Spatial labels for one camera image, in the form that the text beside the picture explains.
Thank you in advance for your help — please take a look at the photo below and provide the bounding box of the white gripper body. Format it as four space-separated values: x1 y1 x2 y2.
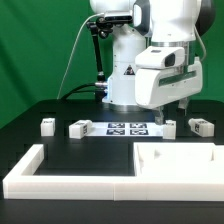
135 46 202 109

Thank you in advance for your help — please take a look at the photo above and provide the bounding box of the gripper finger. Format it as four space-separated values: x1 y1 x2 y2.
154 106 164 125
178 97 189 110

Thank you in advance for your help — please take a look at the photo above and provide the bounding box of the white square tabletop part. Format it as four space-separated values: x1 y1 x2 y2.
134 142 224 178

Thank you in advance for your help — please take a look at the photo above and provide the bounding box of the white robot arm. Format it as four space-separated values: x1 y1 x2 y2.
89 0 215 124

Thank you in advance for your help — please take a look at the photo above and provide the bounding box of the white marker sheet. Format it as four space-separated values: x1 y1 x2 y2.
89 122 163 137

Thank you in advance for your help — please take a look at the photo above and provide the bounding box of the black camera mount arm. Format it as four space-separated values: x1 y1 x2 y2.
87 20 106 102

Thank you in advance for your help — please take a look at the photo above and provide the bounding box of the silver mounted camera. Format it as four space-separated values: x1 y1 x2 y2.
104 11 132 23

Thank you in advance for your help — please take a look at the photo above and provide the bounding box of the grey cable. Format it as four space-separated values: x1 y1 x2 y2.
56 12 106 100

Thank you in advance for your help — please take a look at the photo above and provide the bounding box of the black cable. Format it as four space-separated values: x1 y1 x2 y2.
59 83 98 101

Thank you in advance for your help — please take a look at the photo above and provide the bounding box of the white U-shaped fence wall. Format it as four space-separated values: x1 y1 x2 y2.
3 144 224 201

